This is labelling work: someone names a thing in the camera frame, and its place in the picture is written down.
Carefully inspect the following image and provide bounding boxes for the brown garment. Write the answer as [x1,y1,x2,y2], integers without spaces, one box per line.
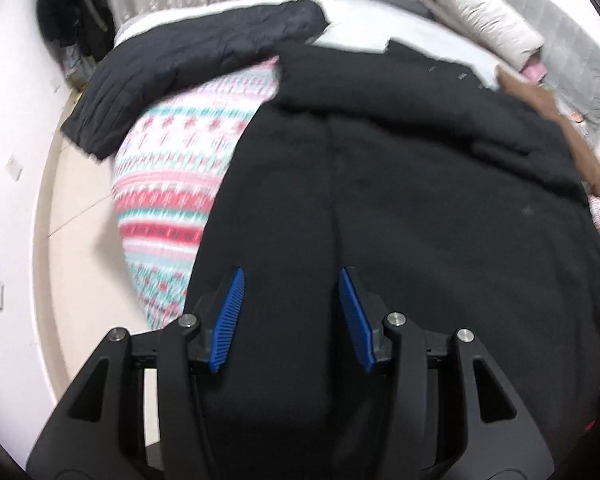
[495,64,600,221]

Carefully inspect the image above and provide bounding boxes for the patterned red and teal blanket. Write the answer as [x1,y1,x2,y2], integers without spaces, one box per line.
[112,56,286,333]

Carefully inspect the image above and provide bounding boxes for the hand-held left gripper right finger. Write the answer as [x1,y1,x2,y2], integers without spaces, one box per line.
[338,267,556,480]

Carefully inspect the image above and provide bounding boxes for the grey padded headboard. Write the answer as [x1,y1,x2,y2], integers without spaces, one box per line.
[455,0,600,147]

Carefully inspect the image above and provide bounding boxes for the large black coat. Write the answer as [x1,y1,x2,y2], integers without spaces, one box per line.
[182,39,600,480]

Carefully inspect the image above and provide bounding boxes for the black quilted jacket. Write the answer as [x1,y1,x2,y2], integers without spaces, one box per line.
[60,0,331,161]

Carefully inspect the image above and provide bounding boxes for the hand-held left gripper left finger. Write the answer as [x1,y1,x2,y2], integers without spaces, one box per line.
[26,266,246,480]

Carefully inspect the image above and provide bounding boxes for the beige puffer jacket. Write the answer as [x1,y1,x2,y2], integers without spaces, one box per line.
[402,0,546,72]

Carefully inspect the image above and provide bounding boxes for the black hanging clothes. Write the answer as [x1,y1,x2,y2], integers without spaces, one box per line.
[36,0,116,63]

